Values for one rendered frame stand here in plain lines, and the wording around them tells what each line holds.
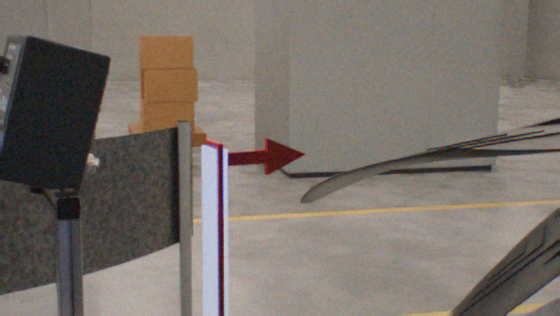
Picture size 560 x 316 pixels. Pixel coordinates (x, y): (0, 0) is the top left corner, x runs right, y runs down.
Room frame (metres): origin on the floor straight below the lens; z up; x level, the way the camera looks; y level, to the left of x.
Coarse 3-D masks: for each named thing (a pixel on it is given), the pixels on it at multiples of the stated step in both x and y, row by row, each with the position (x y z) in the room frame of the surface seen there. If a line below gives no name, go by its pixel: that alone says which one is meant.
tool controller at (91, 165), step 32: (0, 64) 1.16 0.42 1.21; (32, 64) 0.97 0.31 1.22; (64, 64) 0.99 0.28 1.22; (96, 64) 1.00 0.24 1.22; (32, 96) 0.97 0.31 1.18; (64, 96) 0.99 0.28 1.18; (96, 96) 1.00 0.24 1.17; (0, 128) 1.01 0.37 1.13; (32, 128) 0.97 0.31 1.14; (64, 128) 0.99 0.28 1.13; (0, 160) 0.96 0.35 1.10; (32, 160) 0.97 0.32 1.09; (64, 160) 0.99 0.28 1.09; (96, 160) 1.04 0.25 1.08; (32, 192) 1.03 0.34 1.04
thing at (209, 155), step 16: (208, 160) 0.46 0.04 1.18; (208, 176) 0.46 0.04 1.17; (208, 192) 0.46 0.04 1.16; (208, 208) 0.46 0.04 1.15; (208, 224) 0.46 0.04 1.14; (208, 240) 0.47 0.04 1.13; (208, 256) 0.47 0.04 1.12; (208, 272) 0.47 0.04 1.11; (208, 288) 0.47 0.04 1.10; (208, 304) 0.47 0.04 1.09
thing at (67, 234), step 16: (64, 192) 0.96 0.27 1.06; (64, 224) 0.93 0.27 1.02; (80, 224) 0.94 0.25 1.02; (64, 240) 0.93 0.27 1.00; (80, 240) 0.94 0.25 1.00; (64, 256) 0.93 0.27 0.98; (80, 256) 0.94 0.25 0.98; (64, 272) 0.93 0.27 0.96; (80, 272) 0.94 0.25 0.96; (64, 288) 0.93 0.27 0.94; (80, 288) 0.94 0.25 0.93; (64, 304) 0.93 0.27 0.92; (80, 304) 0.94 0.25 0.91
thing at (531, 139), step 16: (528, 128) 0.61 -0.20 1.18; (544, 128) 0.59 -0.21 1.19; (448, 144) 0.57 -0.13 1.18; (464, 144) 0.55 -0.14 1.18; (480, 144) 0.54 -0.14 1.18; (496, 144) 0.54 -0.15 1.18; (512, 144) 0.52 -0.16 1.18; (528, 144) 0.51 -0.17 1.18; (544, 144) 0.51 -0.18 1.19; (400, 160) 0.45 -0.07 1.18; (416, 160) 0.45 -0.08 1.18; (432, 160) 0.45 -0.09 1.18; (448, 160) 0.47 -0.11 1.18; (336, 176) 0.51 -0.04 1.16; (352, 176) 0.52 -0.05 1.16; (368, 176) 0.58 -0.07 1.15; (320, 192) 0.59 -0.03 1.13
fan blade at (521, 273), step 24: (552, 216) 0.77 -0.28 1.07; (528, 240) 0.77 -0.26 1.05; (552, 240) 0.72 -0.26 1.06; (504, 264) 0.77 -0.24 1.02; (528, 264) 0.72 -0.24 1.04; (552, 264) 0.68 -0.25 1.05; (480, 288) 0.78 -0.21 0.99; (504, 288) 0.72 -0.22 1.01; (528, 288) 0.68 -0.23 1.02; (456, 312) 0.78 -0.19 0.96; (480, 312) 0.72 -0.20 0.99; (504, 312) 0.68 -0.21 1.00
